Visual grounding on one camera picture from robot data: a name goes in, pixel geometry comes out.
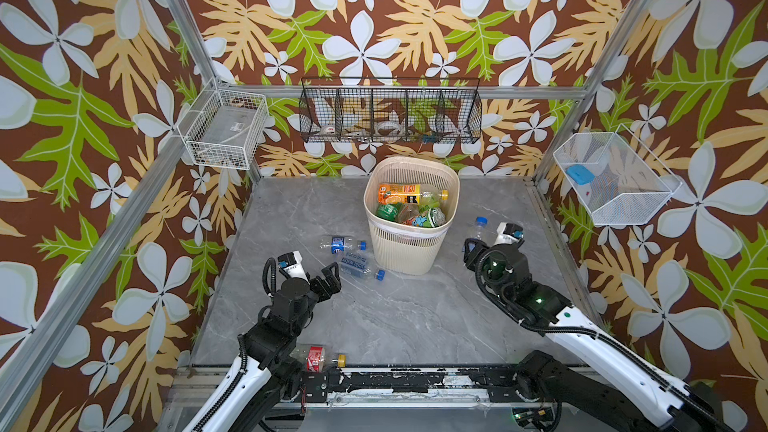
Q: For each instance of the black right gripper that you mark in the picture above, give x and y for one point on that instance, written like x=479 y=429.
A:
x=477 y=253

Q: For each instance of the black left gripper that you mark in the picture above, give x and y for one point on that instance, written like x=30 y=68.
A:
x=332 y=282

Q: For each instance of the soda water bottle blue cap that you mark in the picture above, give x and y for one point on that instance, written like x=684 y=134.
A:
x=361 y=264

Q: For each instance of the clear Pepsi bottle blue label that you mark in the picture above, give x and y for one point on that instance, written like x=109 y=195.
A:
x=336 y=244

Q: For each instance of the clear bottle red label yellow cap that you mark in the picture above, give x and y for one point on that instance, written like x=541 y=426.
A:
x=317 y=358

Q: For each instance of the green bottle yellow cap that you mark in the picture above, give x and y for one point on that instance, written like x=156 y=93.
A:
x=389 y=212

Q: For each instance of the orange label juice bottle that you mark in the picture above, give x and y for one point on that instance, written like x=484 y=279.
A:
x=419 y=194

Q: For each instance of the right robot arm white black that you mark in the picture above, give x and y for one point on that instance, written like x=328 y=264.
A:
x=630 y=395

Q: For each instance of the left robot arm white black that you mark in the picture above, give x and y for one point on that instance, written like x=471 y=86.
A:
x=265 y=371

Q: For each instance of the cream slatted plastic bin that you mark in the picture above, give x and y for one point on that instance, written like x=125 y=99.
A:
x=409 y=249

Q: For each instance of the blue item in right basket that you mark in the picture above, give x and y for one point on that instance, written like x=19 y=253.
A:
x=580 y=174

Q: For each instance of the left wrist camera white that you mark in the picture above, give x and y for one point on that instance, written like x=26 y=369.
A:
x=290 y=265

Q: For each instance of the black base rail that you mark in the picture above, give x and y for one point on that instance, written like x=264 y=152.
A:
x=473 y=383

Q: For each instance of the black wire wall basket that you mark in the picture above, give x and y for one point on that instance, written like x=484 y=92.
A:
x=406 y=109

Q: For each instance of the aluminium frame rail back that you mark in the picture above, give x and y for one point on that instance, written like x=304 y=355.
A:
x=485 y=92

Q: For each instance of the white wire basket right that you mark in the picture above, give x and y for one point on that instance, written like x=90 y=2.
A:
x=631 y=184

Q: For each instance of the white wire basket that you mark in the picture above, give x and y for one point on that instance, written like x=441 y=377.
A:
x=222 y=127
x=631 y=184

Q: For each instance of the white wire basket left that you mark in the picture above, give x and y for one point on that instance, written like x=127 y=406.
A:
x=222 y=127

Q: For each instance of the aluminium frame post back right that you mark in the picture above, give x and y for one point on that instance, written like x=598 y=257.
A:
x=629 y=19

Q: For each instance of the aluminium frame post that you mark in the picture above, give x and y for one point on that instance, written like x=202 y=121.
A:
x=629 y=19
x=200 y=58

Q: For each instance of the aluminium frame post back left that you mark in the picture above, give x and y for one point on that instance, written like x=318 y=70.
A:
x=200 y=58

